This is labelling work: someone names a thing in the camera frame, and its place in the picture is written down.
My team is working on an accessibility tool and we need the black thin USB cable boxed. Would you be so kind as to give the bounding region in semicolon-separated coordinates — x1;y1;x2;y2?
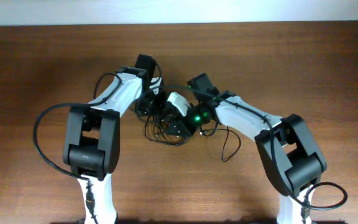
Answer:
199;126;242;163

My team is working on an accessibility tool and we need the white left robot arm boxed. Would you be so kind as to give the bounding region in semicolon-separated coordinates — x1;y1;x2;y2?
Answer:
63;63;161;223

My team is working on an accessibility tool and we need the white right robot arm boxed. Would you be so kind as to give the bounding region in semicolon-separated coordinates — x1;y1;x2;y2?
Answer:
167;90;327;223

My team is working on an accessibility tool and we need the black cable bundle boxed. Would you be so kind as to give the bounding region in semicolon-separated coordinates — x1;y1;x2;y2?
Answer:
134;105;195;147

